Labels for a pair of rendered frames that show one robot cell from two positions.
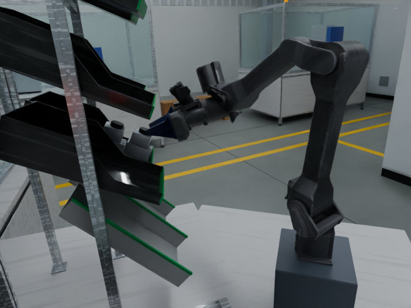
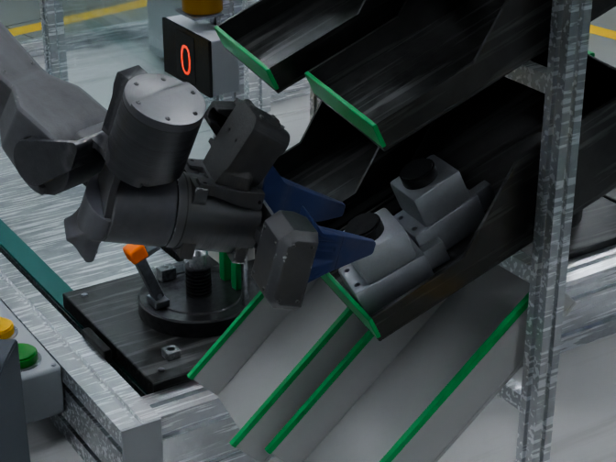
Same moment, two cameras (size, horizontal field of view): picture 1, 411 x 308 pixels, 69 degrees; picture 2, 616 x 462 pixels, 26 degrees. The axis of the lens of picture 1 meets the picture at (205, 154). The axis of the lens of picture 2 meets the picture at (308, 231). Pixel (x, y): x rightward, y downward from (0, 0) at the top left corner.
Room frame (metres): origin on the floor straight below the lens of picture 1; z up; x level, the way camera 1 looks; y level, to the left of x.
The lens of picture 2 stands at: (1.61, -0.16, 1.71)
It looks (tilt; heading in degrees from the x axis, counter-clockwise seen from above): 25 degrees down; 164
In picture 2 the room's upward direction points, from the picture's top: straight up
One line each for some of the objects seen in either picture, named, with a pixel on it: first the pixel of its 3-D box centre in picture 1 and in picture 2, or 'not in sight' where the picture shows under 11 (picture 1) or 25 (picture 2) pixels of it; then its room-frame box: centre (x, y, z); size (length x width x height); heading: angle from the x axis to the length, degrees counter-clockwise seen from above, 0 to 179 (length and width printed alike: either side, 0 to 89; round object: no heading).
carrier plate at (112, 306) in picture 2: not in sight; (200, 314); (0.26, 0.10, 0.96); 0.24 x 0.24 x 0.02; 16
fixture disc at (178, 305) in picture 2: not in sight; (199, 300); (0.26, 0.10, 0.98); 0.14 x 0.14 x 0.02
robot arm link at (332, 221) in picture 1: (315, 213); not in sight; (0.48, -0.20, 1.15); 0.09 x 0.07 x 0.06; 125
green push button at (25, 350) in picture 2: not in sight; (19, 359); (0.31, -0.11, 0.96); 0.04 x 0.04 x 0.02
